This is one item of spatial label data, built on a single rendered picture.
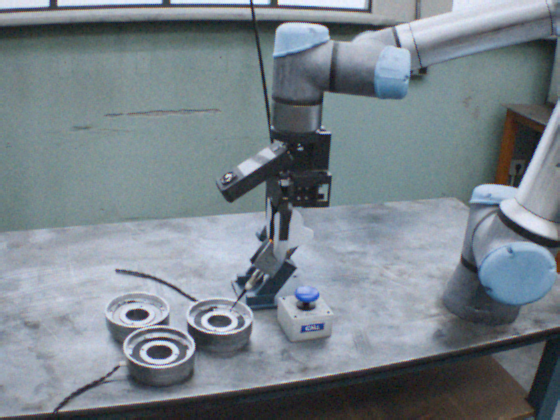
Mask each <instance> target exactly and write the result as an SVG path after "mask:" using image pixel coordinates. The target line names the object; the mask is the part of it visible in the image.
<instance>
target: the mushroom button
mask: <svg viewBox="0 0 560 420"><path fill-rule="evenodd" d="M295 297H296V299H297V300H299V301H302V304H303V305H306V306H307V305H309V303H310V302H314V301H316V300H317V299H318V298H319V292H318V290H317V289H316V288H314V287H312V286H308V285H303V286H300V287H298V288H297V289H296V291H295Z"/></svg>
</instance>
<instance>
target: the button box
mask: <svg viewBox="0 0 560 420"><path fill-rule="evenodd" d="M333 317H334V314H333V313H332V311H331V310H330V309H329V307H328V306H327V305H326V303H325V302H324V300H323V299H322V298H321V296H320V295H319V298H318V299H317V300H316V301H314V302H310V303H309V305H307V306H306V305H303V304H302V301H299V300H297V299H296V297H295V295H293V296H285V297H279V305H278V319H277V320H278V322H279V323H280V325H281V326H282V328H283V330H284V332H285V333H286V335H287V337H288V339H289V342H290V343H297V342H303V341H310V340H317V339H323V338H330V337H331V335H332V326H333Z"/></svg>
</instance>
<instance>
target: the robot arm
mask: <svg viewBox="0 0 560 420"><path fill-rule="evenodd" d="M552 35H556V36H558V37H559V38H560V0H497V1H494V2H492V1H491V2H489V3H486V4H481V5H478V6H476V5H475V6H473V7H470V8H464V9H462V10H456V11H454V12H450V13H449V12H448V13H445V14H442V15H437V16H433V17H431V18H425V19H423V20H419V21H417V20H416V21H414V22H411V23H408V24H402V25H399V26H396V27H394V28H393V27H391V28H388V29H385V30H381V31H379V32H378V31H367V32H363V33H362V34H360V35H357V36H356V37H355V38H354V39H353V40H352V41H351V43H348V42H344V41H334V40H329V36H328V29H327V28H325V27H323V26H320V25H313V24H305V23H288V24H284V25H282V26H279V28H278V29H277V31H276V40H275V49H274V53H273V58H274V65H273V84H272V100H271V119H270V124H271V125H272V126H271V137H272V138H273V139H275V140H277V142H275V143H273V144H272V145H270V146H269V147H267V148H266V149H264V150H262V151H261V152H259V153H258V154H256V155H255V156H253V157H252V158H250V159H248V160H247V161H245V162H244V163H242V164H241V165H239V166H238V167H236V168H234V169H233V170H231V171H230V172H228V173H226V174H225V175H223V176H222V177H220V178H219V179H217V180H216V185H217V187H218V189H219V191H220V192H221V194H222V195H223V197H224V198H225V200H226V201H227V202H229V203H233V202H234V201H236V200H238V199H239V198H241V197H242V196H244V195H245V194H247V193H248V192H250V191H251V190H253V189H255V188H256V187H258V186H259V185H261V184H262V183H264V182H265V181H266V220H267V233H268V238H269V239H271V240H273V241H274V251H273V253H274V255H275V257H276V259H277V261H278V262H279V264H283V262H284V260H285V257H286V253H287V251H288V250H289V249H292V248H295V247H298V246H301V245H304V244H307V243H310V242H311V241H312V240H313V238H314V232H313V230H311V229H309V228H307V227H304V226H303V225H304V219H303V217H301V214H300V212H299V211H297V210H293V208H294V207H302V208H330V198H331V188H332V184H331V178H332V175H331V174H330V173H329V172H328V164H329V153H330V142H331V132H329V131H326V129H325V127H323V126H321V121H322V109H323V97H324V92H328V93H335V94H345V95H355V96H366V97H376V98H379V99H386V98H390V99H392V100H401V99H403V98H404V97H405V96H406V94H407V92H408V88H409V76H410V71H411V70H414V69H417V68H424V67H427V66H429V65H433V64H435V65H436V64H439V63H442V62H445V61H451V60H455V59H457V58H463V57H466V56H470V55H476V54H478V53H481V52H487V51H490V50H493V49H494V50H496V49H499V48H501V47H507V46H511V45H516V44H519V43H521V42H522V43H525V42H527V41H530V40H531V41H533V40H535V39H538V38H539V39H541V38H544V37H546V36H547V37H549V36H552ZM558 101H559V102H557V104H556V106H555V107H556V108H555V109H554V111H553V115H552V117H550V121H549V123H548V125H547V126H546V127H547V128H546V130H545V132H544V134H543V136H542V138H541V140H540V144H539V145H538V147H537V149H536V152H535V154H534V156H533V157H532V161H531V163H530V165H529V166H528V169H527V171H526V173H525V175H524V177H523V181H522V183H520V185H519V187H518V188H513V187H509V186H502V185H482V186H479V187H477V188H475V191H474V192H473V196H472V200H470V209H469V214H468V219H467V228H466V233H465V238H464V243H463V248H462V252H461V257H460V261H459V263H458V265H457V266H456V268H455V270H454V272H453V274H452V276H451V278H450V279H449V280H448V281H447V284H446V285H445V289H444V294H443V298H442V300H443V303H444V305H445V306H446V307H447V308H448V309H449V311H451V312H452V313H453V314H455V315H456V316H459V317H461V318H463V319H465V320H467V321H469V322H475V323H478V324H482V325H488V326H489V325H502V324H507V323H510V322H512V321H514V320H515V319H516V318H517V316H518V315H519V311H520V308H521V306H525V305H527V304H529V303H533V302H536V301H537V300H539V299H541V298H542V297H543V296H545V295H547V294H548V292H549V291H550V289H551V288H552V287H553V285H554V281H555V277H556V267H557V265H556V262H555V260H554V258H555V257H556V255H557V254H558V251H559V249H560V98H559V100H558ZM278 141H280V142H283V144H281V143H280V142H278ZM284 145H285V147H286V148H285V147H284ZM328 184H329V188H328V199H327V200H324V199H325V193H323V192H322V191H319V189H320V188H323V185H328ZM318 200H322V201H318Z"/></svg>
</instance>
